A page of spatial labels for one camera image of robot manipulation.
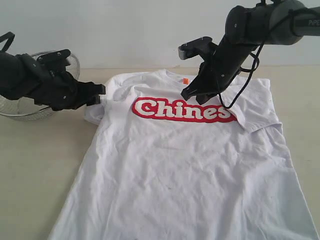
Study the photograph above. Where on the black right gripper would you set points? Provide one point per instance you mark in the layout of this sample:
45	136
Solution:
215	74

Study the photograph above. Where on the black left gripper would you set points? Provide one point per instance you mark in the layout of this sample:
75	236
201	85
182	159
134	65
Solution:
64	92

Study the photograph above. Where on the white t-shirt with red print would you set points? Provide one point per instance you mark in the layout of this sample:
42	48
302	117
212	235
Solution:
162	168

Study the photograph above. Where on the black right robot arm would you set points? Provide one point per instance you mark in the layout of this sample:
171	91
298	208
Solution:
247	30

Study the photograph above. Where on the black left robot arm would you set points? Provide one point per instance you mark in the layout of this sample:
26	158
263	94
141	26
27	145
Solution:
44	79

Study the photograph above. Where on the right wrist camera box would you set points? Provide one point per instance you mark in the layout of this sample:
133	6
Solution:
203	47

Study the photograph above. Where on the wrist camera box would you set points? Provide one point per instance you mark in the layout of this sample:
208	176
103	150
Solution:
203	47
55	59

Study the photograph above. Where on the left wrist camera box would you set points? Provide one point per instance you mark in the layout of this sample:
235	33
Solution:
55	59

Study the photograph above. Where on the metal wire mesh basket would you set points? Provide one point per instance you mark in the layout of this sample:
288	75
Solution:
24	108

